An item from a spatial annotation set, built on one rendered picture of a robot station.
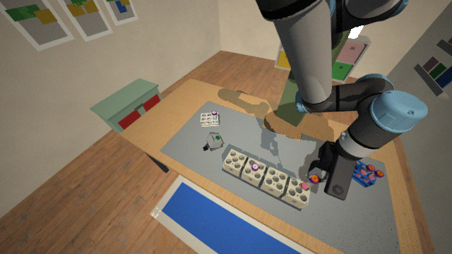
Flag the grey bench mat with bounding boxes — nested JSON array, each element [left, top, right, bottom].
[[160, 101, 401, 254]]

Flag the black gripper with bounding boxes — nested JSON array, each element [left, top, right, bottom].
[[307, 138, 363, 183]]

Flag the blue tube rack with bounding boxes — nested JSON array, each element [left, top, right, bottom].
[[352, 160, 376, 188]]

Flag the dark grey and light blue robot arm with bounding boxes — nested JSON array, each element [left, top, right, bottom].
[[256, 0, 428, 200]]

